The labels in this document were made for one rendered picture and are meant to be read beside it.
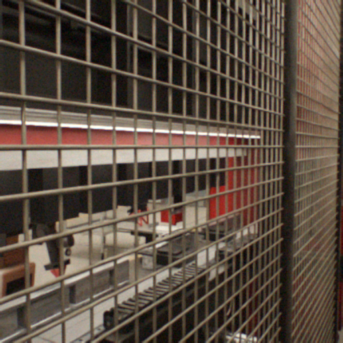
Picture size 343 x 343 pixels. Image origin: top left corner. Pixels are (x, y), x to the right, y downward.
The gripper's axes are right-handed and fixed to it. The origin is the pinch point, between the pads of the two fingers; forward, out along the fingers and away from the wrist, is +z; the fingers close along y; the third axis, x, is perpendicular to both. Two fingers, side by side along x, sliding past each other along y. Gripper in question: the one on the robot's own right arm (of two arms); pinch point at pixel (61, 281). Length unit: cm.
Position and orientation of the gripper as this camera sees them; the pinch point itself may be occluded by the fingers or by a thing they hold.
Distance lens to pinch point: 189.8
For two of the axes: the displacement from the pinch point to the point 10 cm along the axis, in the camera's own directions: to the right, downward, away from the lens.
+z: 2.3, 9.7, -0.1
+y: 9.3, -2.3, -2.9
